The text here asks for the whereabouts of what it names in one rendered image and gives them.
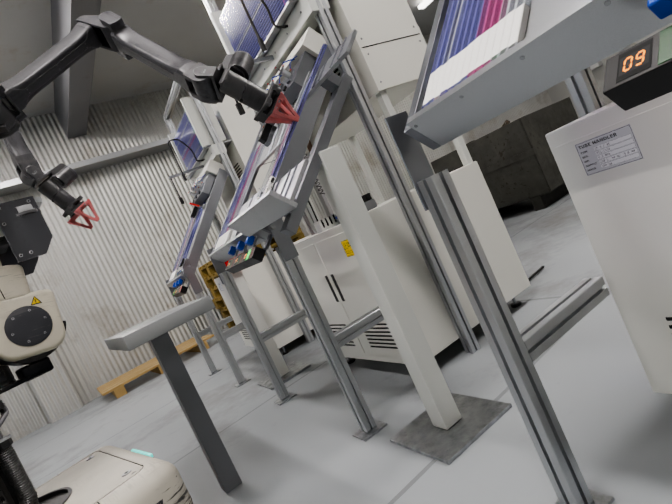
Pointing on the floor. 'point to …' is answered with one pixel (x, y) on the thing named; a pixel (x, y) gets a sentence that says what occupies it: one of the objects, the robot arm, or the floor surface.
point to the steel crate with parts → (519, 158)
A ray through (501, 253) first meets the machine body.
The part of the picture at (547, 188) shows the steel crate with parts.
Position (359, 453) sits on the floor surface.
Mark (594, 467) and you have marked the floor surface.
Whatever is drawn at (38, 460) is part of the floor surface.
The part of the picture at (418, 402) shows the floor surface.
